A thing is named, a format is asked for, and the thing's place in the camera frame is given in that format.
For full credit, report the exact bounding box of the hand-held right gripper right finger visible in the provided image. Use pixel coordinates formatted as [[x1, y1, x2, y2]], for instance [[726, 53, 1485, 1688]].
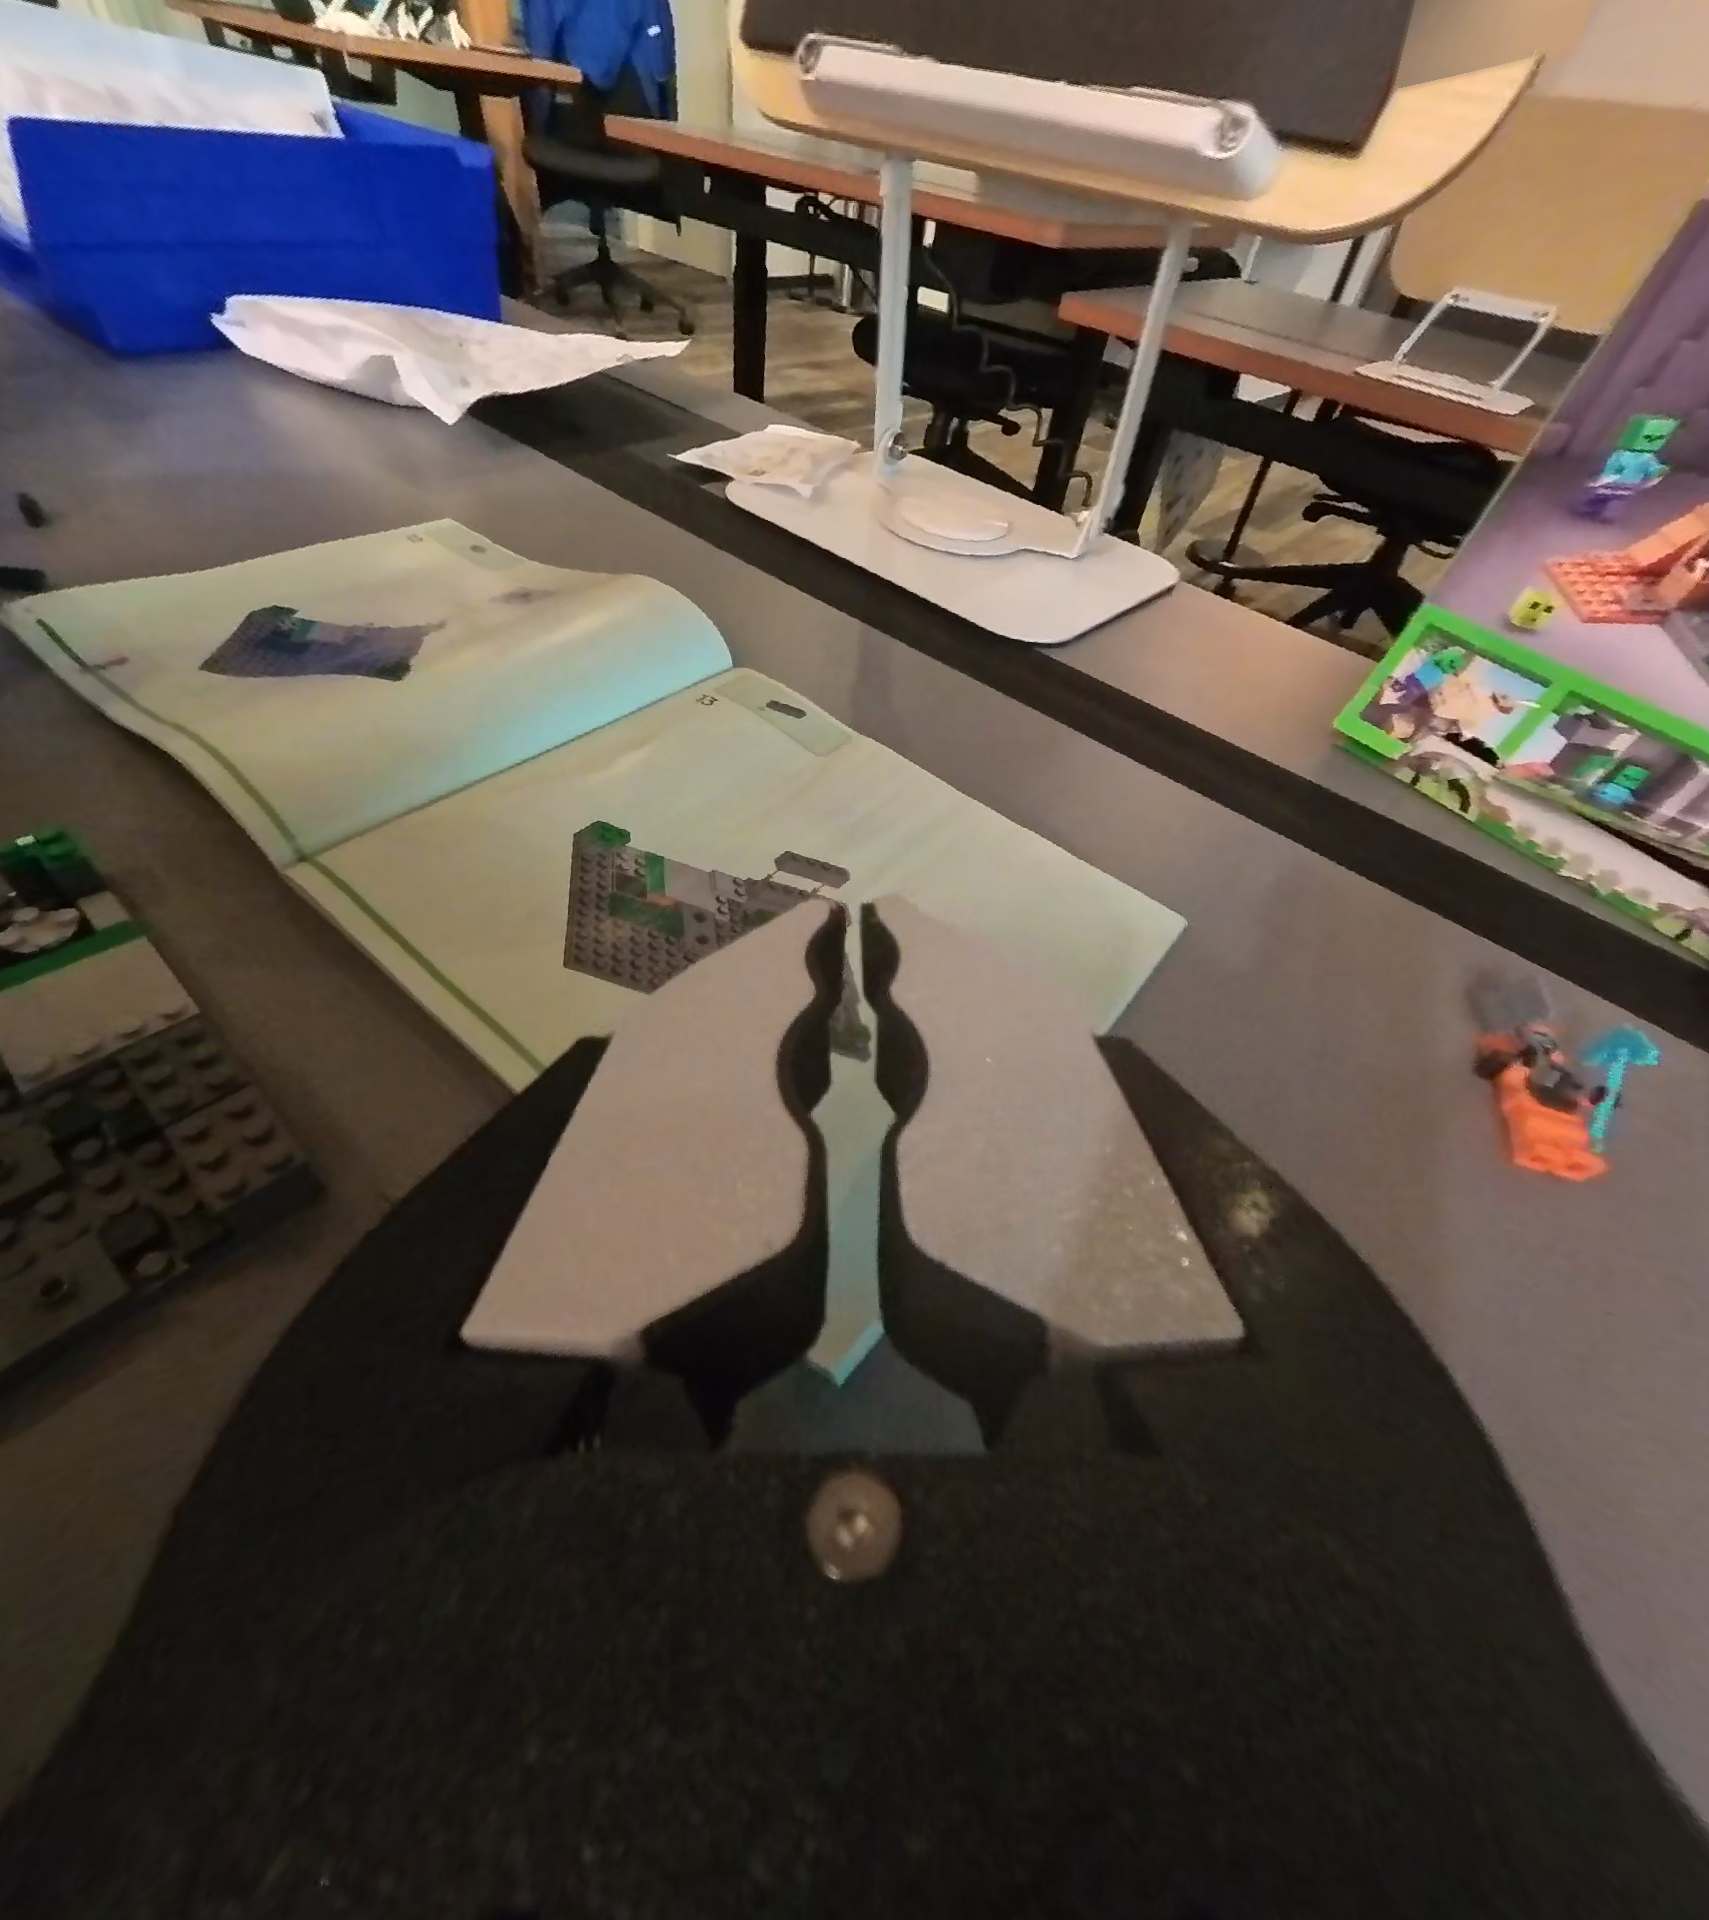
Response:
[[857, 895, 1248, 1363]]

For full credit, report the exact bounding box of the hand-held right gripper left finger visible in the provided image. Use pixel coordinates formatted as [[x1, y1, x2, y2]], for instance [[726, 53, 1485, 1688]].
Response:
[[458, 895, 848, 1363]]

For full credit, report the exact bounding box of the building instruction booklet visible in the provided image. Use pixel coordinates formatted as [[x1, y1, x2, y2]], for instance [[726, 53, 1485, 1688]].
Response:
[[0, 517, 1191, 1384]]

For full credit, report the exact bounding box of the grey toy brick baseplate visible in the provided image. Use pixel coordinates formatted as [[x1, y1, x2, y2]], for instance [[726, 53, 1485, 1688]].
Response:
[[0, 830, 328, 1468]]

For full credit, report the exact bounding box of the blue storage bin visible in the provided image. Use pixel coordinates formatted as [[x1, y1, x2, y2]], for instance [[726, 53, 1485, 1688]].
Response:
[[0, 66, 514, 360]]

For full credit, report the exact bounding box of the white paper sheet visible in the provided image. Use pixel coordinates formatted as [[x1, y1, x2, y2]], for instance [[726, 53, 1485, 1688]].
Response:
[[0, 0, 347, 227]]

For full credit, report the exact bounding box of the orange toy minifigure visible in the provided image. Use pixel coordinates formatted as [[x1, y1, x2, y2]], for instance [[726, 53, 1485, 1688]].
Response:
[[1466, 968, 1667, 1188]]

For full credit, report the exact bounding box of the crumpled white paper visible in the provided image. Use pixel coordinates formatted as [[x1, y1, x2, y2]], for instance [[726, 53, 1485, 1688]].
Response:
[[210, 291, 693, 428]]

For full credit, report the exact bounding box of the small clear plastic bag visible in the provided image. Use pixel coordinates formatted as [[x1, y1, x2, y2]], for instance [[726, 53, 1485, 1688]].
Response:
[[672, 424, 868, 499]]

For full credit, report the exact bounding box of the black office chair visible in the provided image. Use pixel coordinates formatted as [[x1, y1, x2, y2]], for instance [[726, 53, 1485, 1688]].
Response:
[[913, 238, 1097, 506], [1185, 435, 1524, 639], [524, 84, 698, 338]]

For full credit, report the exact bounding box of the blue jacket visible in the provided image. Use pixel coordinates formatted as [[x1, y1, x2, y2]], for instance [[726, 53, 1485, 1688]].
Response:
[[517, 0, 679, 121]]

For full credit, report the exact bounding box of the brown-edged table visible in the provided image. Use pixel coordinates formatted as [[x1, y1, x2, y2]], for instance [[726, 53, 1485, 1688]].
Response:
[[1056, 282, 1546, 453], [604, 112, 1246, 453]]

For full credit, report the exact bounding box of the white laptop stand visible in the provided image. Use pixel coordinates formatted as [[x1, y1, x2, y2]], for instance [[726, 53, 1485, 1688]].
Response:
[[1357, 286, 1563, 420]]

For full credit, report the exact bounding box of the toy brick set box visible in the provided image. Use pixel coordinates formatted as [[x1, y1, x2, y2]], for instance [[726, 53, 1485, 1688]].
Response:
[[1332, 180, 1709, 987]]

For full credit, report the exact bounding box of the curved wood-edged panel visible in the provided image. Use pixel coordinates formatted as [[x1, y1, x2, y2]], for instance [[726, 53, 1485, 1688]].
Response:
[[729, 0, 1546, 243]]

